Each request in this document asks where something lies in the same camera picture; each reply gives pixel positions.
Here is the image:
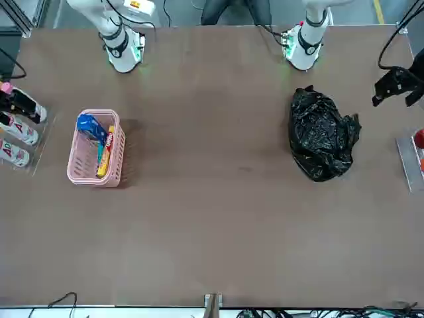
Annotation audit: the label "pink white drink bottle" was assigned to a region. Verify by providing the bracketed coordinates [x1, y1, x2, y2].
[0, 137, 31, 168]
[0, 82, 48, 124]
[0, 111, 40, 146]

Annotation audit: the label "blue cookie box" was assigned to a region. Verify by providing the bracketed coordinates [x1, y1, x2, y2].
[76, 113, 110, 146]

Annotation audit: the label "person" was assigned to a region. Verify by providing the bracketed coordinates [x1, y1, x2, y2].
[200, 0, 272, 27]

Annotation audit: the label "white desk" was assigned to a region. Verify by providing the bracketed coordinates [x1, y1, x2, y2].
[0, 306, 424, 318]

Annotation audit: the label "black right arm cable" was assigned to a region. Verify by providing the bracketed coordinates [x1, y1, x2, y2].
[0, 48, 27, 80]

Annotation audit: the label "black plastic bag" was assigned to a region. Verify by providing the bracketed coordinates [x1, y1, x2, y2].
[288, 85, 362, 182]

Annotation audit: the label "clear acrylic bottle shelf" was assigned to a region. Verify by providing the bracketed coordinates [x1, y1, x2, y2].
[0, 105, 57, 176]

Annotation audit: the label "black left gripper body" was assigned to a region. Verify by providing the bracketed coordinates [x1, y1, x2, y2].
[390, 49, 424, 97]

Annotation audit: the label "aluminium frame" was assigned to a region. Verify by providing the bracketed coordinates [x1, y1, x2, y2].
[0, 0, 50, 37]

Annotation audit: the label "tangled black cables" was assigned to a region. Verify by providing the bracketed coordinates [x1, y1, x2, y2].
[237, 300, 424, 318]

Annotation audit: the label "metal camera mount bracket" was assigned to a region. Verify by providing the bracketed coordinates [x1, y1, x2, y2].
[203, 293, 223, 318]

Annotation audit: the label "clear acrylic fruit stand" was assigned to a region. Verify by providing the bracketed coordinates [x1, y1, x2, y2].
[396, 134, 424, 193]

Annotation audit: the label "thin black cable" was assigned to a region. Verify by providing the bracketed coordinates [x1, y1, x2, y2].
[28, 291, 79, 318]

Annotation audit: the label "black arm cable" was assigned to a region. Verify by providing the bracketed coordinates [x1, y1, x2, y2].
[0, 48, 27, 80]
[378, 8, 424, 71]

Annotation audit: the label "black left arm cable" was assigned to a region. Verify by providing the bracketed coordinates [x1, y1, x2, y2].
[378, 8, 424, 71]

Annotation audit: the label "black right base cable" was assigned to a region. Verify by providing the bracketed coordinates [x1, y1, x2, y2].
[140, 0, 173, 30]

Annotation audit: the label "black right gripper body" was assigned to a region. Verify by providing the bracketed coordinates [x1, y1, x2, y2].
[0, 88, 16, 113]

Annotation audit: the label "black left base cable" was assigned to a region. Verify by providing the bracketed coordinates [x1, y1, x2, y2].
[254, 23, 288, 46]

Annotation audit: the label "black base cable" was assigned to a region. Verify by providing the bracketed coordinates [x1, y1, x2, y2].
[140, 0, 173, 30]
[254, 23, 288, 46]

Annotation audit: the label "aluminium frame corner bracket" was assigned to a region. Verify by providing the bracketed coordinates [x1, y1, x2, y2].
[396, 0, 424, 36]

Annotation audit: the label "pink slotted plastic basket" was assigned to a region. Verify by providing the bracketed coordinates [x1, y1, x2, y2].
[66, 109, 127, 189]

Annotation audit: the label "yellow wafer box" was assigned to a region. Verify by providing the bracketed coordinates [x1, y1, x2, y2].
[95, 125, 116, 179]

